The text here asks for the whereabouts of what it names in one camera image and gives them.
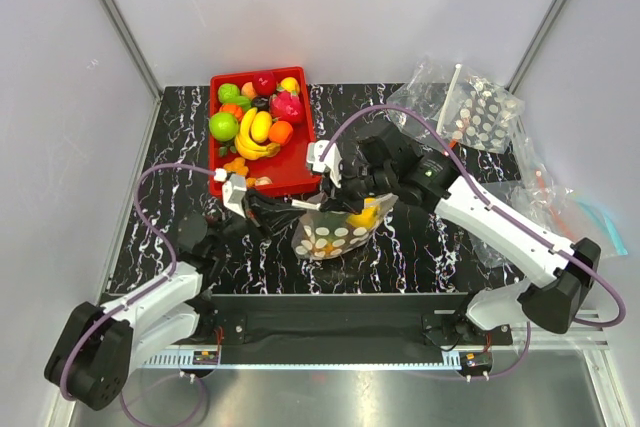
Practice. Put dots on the orange toy fruit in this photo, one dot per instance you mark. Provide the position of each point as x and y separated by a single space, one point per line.
280 132

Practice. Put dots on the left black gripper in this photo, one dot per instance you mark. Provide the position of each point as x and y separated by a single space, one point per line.
273 215

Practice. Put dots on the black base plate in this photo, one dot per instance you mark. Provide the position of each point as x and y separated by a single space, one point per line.
332 330

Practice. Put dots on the clear zip bag pile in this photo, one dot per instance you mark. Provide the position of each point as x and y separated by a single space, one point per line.
424 94

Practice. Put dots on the green toy apple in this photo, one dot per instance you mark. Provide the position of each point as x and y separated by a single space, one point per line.
223 126

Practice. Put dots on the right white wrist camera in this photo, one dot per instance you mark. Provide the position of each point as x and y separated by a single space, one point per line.
324 158

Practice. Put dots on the yellow toy bell pepper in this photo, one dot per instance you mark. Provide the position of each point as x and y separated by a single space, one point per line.
370 217

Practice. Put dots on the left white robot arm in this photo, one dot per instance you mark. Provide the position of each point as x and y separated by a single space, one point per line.
101 345

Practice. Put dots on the red toy pomegranate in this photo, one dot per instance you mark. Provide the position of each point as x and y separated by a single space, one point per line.
264 83

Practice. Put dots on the polka dot zip bag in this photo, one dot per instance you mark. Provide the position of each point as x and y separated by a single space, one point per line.
327 235

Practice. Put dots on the yellow toy lemon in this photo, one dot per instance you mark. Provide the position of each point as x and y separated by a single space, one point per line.
290 85

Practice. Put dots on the green toy pepper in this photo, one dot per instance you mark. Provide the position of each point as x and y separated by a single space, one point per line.
227 93

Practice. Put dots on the pink toy dragon fruit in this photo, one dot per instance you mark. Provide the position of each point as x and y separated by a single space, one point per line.
287 106

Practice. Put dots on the toy pineapple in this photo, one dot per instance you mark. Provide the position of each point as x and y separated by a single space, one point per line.
326 235

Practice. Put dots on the red plastic tray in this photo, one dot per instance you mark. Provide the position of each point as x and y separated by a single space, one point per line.
287 170

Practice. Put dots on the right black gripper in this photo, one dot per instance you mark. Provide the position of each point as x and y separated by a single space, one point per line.
339 198

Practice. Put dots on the blue zipper plastic bag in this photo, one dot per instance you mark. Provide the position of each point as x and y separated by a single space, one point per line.
519 178

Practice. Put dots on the toy banana bunch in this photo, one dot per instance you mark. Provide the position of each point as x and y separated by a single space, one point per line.
248 148

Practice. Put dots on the orange toy ginger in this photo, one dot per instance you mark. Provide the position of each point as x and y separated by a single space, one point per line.
237 166

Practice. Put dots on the yellow toy mango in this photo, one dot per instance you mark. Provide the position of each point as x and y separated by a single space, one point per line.
260 126

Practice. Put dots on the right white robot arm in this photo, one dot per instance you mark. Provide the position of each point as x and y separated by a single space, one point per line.
558 272

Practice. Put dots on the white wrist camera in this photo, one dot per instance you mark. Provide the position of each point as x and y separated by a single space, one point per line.
233 193
324 158

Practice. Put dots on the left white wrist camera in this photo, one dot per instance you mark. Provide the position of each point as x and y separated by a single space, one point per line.
233 193

